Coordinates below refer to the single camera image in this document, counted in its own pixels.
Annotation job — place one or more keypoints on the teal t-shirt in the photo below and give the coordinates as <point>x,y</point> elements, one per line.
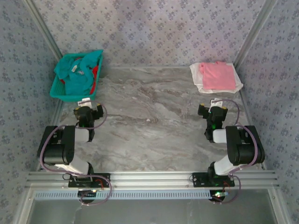
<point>74,81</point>

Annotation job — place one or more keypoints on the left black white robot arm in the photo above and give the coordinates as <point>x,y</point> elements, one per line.
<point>58,149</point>

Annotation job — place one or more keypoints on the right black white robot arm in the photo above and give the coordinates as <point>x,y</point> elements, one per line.
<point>243,147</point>

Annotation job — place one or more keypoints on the teal plastic basket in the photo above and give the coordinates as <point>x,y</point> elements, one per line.
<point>58,92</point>

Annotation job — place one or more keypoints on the folded pink t-shirt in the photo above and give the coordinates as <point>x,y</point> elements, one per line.
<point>218,77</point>

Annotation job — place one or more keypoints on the folded white t-shirt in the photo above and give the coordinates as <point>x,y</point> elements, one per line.
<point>196,77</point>

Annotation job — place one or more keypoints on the red t-shirt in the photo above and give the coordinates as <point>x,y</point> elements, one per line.
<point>94,71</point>

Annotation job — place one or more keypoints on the black controller board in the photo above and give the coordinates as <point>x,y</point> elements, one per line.
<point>88,198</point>
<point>216,198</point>

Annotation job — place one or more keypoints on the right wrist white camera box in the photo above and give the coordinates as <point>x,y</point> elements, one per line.
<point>216,102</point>

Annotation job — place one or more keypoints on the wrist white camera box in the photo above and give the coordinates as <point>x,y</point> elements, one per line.
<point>216,102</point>
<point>85,101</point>

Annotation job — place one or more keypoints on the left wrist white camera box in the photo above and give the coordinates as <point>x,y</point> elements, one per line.
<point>85,101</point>

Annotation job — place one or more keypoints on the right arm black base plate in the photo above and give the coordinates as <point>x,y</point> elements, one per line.
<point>203,180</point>

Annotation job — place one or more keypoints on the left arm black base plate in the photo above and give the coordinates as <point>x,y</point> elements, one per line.
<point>77,183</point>

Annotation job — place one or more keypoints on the aluminium corner post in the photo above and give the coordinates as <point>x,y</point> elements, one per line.
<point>254,32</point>
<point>44,30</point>

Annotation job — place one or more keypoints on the aluminium mounting rail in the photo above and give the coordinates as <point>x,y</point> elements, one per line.
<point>149,179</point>

